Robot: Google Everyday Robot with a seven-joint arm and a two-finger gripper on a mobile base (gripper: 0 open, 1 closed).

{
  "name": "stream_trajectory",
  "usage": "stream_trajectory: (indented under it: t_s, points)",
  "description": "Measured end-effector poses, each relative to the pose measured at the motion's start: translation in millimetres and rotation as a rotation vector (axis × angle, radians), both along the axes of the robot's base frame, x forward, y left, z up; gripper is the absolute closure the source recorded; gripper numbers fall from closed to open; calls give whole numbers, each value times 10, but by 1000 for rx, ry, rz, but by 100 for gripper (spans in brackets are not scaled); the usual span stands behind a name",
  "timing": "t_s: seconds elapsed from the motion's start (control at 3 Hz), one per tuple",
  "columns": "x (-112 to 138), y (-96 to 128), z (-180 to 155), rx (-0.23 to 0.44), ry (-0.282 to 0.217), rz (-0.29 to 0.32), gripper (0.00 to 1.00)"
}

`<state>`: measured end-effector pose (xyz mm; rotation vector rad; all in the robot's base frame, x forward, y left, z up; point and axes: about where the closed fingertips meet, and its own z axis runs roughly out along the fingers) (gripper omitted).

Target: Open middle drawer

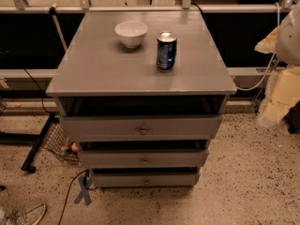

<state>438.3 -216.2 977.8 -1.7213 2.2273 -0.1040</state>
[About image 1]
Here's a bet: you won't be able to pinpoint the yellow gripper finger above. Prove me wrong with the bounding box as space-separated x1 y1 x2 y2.
257 66 300 128
254 27 278 53

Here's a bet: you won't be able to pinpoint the grey drawer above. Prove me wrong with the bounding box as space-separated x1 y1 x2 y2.
79 150 208 169
61 115 222 143
92 172 200 188

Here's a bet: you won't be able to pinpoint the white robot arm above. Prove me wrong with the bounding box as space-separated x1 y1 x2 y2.
254 2 300 128

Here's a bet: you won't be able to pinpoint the grey top drawer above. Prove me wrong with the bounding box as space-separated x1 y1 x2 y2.
61 115 222 143

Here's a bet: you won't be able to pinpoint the grey drawer cabinet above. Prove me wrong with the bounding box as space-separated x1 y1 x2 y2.
47 9 236 175

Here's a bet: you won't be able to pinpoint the grey bottom drawer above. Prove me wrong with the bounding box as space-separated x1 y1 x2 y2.
92 172 200 188

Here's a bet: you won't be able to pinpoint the blue soda can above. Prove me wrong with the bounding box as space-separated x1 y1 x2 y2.
157 31 177 71

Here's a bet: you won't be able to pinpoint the white bowl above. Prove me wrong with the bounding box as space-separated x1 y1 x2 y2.
114 21 148 48

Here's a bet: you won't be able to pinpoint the wooden stick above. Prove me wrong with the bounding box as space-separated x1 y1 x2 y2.
49 3 68 52

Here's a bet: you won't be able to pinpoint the blue tape cross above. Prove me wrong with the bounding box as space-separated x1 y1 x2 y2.
74 176 93 206

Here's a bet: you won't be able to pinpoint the black metal stand leg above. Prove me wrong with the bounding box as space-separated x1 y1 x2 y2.
21 112 56 173

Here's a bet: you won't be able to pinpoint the white mesh sneaker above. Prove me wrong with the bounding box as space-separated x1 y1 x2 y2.
5 202 47 225

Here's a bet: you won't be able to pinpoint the white cable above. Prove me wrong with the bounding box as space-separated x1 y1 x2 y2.
234 2 281 92

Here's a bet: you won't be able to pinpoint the black floor cable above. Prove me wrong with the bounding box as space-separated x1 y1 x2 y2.
57 169 98 225

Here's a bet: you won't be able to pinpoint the wire mesh basket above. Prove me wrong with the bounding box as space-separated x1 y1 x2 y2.
43 123 79 165

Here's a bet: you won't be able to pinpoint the black wall cable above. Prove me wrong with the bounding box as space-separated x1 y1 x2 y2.
23 68 51 114

